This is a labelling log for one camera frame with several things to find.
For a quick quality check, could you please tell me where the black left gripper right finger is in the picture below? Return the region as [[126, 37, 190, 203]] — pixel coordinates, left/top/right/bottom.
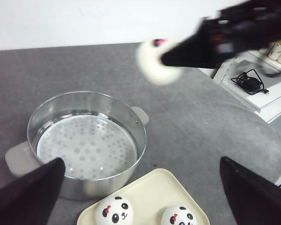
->
[[220, 157, 281, 225]]

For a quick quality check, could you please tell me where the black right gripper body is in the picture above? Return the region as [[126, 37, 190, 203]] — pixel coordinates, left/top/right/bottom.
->
[[202, 0, 281, 63]]

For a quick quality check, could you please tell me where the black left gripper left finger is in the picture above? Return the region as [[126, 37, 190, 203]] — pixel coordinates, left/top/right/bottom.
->
[[0, 158, 65, 225]]

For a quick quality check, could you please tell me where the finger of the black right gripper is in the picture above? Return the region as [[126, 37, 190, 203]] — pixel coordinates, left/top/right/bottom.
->
[[161, 19, 225, 68]]

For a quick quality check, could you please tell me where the panda bun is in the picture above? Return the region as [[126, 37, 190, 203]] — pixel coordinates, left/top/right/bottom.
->
[[135, 37, 184, 86], [95, 195, 134, 225], [160, 205, 198, 225]]

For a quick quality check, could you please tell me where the white shelf unit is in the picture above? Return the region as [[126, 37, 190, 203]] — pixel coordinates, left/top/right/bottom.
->
[[201, 40, 281, 123]]

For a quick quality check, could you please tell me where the white perforated steamer liner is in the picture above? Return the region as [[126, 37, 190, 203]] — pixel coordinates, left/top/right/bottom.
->
[[37, 115, 138, 180]]

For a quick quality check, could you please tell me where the stainless steel steamer pot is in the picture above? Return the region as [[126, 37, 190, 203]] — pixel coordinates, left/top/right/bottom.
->
[[5, 91, 149, 201]]

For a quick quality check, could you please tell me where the cream rectangular plastic tray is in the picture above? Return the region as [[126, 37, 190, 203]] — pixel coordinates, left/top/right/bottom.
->
[[76, 168, 211, 225]]

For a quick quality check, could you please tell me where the black power adapter with cable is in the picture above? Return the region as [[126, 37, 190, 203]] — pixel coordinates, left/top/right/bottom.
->
[[230, 69, 269, 95]]

